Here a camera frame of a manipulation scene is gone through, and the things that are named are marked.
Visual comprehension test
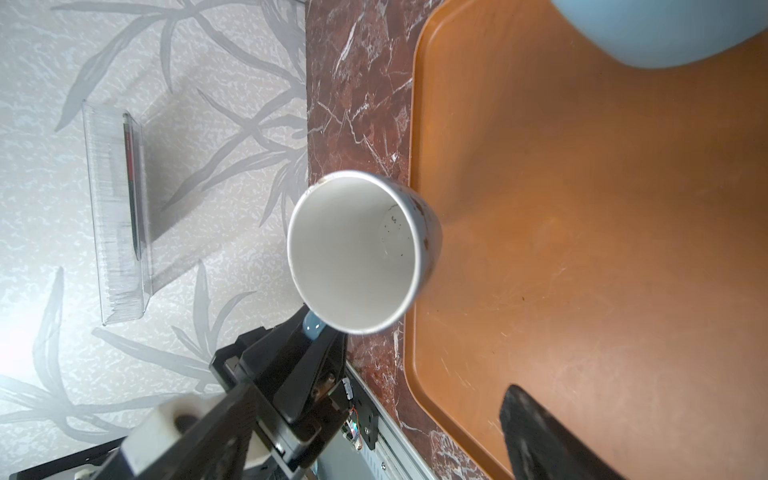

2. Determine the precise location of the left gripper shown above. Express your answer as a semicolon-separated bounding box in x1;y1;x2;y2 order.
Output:
209;305;348;471

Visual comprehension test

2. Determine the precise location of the orange rectangular tray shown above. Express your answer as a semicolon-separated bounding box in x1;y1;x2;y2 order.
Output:
404;1;767;479

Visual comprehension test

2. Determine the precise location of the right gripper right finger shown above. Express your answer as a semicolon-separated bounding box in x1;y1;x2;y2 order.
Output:
499;385;622;480

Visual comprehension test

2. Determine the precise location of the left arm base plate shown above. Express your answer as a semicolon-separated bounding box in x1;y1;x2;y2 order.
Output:
342;376;379;451

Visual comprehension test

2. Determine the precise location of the aluminium front rail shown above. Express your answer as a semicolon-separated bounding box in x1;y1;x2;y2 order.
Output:
306;366;436;479

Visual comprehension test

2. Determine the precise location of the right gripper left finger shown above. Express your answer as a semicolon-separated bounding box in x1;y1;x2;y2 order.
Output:
89;380;259;480

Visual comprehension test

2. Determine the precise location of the light blue mug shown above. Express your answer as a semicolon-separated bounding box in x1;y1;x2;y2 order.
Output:
553;0;767;69

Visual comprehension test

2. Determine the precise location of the clear plastic wall bin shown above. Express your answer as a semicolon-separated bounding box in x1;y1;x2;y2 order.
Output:
82;103;153;325

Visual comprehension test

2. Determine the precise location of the blue dotted floral mug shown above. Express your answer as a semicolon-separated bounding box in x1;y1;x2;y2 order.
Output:
287;170;443;335

